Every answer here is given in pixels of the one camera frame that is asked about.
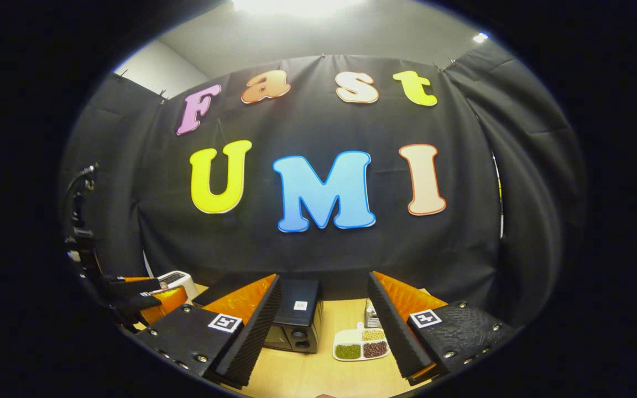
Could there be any white small appliance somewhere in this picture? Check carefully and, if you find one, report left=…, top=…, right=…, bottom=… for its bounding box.
left=150, top=270, right=199, bottom=302

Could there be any metal wire basket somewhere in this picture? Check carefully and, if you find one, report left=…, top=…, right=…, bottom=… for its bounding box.
left=364, top=299, right=383, bottom=328

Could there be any black electric oven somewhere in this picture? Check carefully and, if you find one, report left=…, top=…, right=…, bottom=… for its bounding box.
left=191, top=275, right=325, bottom=354

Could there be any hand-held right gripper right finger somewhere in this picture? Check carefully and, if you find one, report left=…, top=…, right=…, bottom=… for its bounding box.
left=367, top=270, right=514, bottom=386

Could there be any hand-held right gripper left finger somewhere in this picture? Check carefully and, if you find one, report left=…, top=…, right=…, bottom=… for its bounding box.
left=133, top=274, right=283, bottom=387

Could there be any black backdrop cloth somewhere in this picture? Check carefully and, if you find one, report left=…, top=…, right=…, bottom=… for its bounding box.
left=59, top=41, right=587, bottom=332

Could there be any large ceiling light panel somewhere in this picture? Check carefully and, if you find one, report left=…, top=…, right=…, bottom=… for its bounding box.
left=233, top=0, right=366, bottom=17

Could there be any white divided tray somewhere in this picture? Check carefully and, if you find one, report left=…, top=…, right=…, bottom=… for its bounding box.
left=332, top=322, right=391, bottom=362

